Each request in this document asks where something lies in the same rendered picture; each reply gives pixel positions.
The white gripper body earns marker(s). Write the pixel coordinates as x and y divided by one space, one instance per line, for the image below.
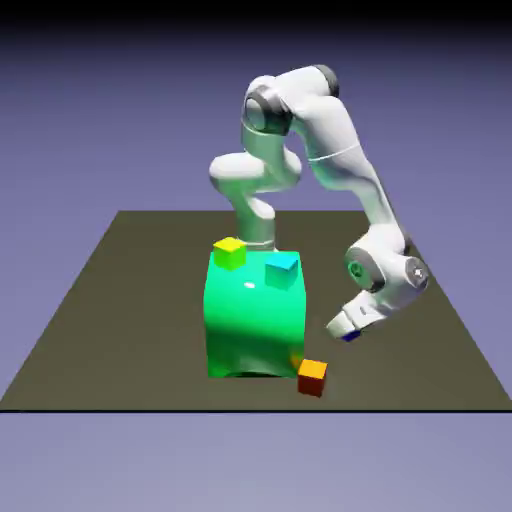
347 316

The small blue cube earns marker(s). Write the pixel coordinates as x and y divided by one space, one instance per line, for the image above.
351 336

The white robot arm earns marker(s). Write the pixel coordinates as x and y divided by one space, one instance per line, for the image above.
340 132

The small orange cube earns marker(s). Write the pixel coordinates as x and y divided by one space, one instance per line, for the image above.
312 378

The small cyan cube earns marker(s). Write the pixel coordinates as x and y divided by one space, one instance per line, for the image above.
281 272

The small yellow cube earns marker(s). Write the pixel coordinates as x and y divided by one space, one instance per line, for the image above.
230 252

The large green box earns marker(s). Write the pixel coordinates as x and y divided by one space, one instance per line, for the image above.
252 320

